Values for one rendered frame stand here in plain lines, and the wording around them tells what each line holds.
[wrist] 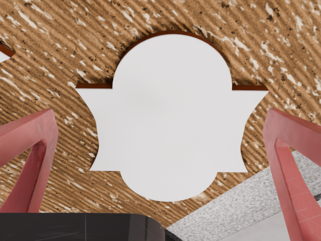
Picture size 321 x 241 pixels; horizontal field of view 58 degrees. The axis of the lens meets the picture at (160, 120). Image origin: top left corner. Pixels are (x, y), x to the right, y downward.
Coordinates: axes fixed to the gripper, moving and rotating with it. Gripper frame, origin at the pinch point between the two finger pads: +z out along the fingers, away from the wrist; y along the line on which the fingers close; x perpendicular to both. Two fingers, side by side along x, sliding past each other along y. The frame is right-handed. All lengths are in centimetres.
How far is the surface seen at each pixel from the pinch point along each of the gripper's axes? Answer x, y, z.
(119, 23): -2.3, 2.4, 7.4
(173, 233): 21.6, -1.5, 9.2
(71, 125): 5.1, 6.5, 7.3
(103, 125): 4.5, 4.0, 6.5
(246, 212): 17.9, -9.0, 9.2
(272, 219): 146, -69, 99
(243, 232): 159, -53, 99
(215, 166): 8.4, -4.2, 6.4
